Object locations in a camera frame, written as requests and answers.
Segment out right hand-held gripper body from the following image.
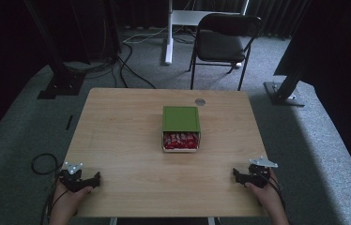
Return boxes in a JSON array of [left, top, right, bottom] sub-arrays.
[[247, 157, 280, 189]]

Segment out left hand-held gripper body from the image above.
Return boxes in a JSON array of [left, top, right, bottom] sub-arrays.
[[58, 161, 86, 192]]

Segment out white drawer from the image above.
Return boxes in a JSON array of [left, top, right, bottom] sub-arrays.
[[161, 130, 201, 154]]

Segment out pile of red packets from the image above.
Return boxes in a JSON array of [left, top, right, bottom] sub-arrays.
[[163, 132, 200, 150]]

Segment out green drawer box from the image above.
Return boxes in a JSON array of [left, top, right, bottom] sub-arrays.
[[161, 105, 202, 134]]

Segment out person's left hand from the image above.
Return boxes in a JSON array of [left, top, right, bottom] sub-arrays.
[[51, 182, 94, 218]]

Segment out person's right hand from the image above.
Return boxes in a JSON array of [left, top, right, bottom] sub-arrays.
[[245, 173, 283, 217]]

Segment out small black strip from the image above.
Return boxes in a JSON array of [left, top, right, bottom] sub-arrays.
[[65, 114, 75, 131]]

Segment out black metal stand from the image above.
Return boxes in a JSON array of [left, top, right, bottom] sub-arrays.
[[263, 67, 306, 108], [23, 0, 87, 100]]

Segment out black folding chair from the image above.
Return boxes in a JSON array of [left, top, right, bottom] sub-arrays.
[[188, 12, 263, 92]]

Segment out dark pleated curtain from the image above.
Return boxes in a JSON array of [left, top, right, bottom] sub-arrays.
[[116, 0, 310, 39]]

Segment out right hand-held gripper cable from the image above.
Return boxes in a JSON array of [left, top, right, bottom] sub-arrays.
[[258, 172, 287, 211]]

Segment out hand-held gripper cable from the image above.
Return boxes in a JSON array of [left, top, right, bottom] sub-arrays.
[[39, 176, 69, 225], [258, 172, 287, 211]]

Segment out left hand-held gripper cable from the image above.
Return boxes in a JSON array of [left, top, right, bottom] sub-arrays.
[[39, 176, 69, 225]]

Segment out black looped cable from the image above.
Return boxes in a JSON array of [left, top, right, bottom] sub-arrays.
[[30, 152, 61, 175]]

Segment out black cable bundle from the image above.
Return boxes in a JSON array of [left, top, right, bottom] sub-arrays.
[[63, 57, 119, 80]]

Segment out black floor cable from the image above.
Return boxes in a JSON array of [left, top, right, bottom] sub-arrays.
[[116, 42, 158, 90]]

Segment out white desk frame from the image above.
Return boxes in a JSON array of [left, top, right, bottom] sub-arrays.
[[163, 0, 251, 68]]

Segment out white cable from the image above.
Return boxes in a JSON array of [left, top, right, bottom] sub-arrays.
[[122, 25, 169, 45]]

